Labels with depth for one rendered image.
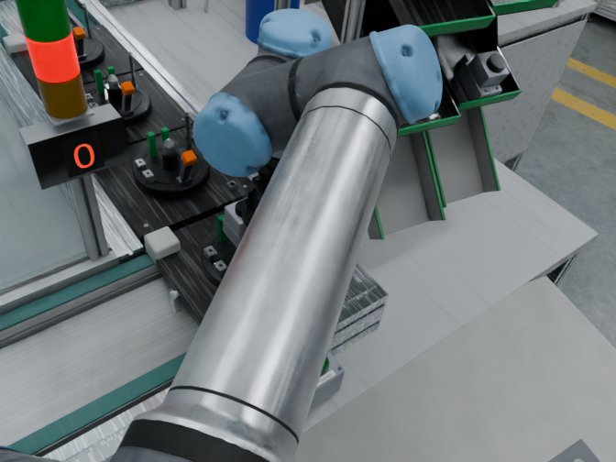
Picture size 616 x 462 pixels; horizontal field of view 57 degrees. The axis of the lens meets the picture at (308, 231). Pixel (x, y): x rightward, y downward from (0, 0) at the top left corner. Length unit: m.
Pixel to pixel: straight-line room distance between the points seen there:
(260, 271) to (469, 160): 0.85
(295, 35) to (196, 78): 1.03
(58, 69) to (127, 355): 0.43
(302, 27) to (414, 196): 0.51
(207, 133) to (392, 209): 0.55
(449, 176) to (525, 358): 0.35
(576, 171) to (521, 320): 2.06
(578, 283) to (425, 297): 1.52
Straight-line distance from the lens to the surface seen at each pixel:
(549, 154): 3.18
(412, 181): 1.03
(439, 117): 0.93
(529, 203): 1.38
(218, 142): 0.52
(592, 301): 2.53
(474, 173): 1.14
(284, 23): 0.60
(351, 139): 0.39
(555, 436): 1.03
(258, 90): 0.51
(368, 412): 0.95
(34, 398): 0.92
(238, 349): 0.30
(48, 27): 0.71
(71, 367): 0.93
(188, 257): 0.96
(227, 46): 1.75
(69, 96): 0.75
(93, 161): 0.81
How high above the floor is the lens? 1.69
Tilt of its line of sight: 46 degrees down
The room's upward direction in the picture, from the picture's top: 8 degrees clockwise
